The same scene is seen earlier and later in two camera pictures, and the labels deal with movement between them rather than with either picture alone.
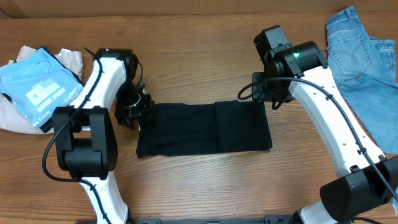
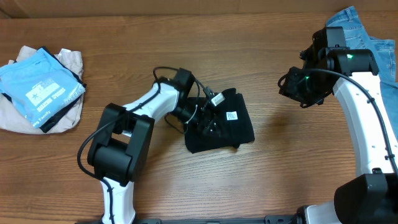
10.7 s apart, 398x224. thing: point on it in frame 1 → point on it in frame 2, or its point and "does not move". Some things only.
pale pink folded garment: x=10 y=117 does not move
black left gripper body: x=130 y=102 → x=193 y=115
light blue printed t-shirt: x=38 y=84 does not move
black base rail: x=268 y=219 does not move
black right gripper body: x=265 y=88 → x=308 y=88
